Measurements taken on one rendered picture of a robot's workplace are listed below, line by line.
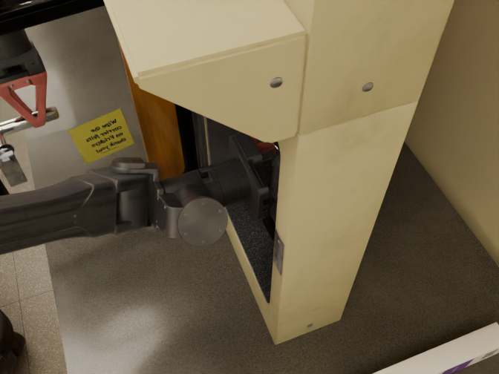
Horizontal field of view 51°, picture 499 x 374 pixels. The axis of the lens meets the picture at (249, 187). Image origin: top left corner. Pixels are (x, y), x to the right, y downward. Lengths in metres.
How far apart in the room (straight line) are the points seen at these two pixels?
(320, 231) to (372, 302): 0.33
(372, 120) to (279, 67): 0.12
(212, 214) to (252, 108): 0.23
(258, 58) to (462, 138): 0.68
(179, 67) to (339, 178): 0.22
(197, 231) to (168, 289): 0.30
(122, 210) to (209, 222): 0.11
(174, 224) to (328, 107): 0.24
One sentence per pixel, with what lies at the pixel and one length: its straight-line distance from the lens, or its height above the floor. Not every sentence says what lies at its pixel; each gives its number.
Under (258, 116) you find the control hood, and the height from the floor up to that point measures 1.45.
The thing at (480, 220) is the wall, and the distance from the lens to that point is 1.02.
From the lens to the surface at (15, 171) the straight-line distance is 0.75.
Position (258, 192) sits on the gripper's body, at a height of 1.21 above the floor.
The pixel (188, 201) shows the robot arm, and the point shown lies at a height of 1.25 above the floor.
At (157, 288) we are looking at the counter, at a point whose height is 0.94.
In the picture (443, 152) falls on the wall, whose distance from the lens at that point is 1.04.
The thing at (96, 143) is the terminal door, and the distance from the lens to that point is 0.77.
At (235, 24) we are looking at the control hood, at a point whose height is 1.51.
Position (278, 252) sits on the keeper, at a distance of 0.59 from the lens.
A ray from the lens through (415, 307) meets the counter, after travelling 0.89.
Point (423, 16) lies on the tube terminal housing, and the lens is 0.40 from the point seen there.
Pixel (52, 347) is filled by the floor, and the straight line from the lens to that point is 1.94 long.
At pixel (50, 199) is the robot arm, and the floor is 1.28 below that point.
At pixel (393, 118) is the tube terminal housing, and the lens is 0.46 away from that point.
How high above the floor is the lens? 1.72
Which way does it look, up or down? 54 degrees down
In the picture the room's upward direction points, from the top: straight up
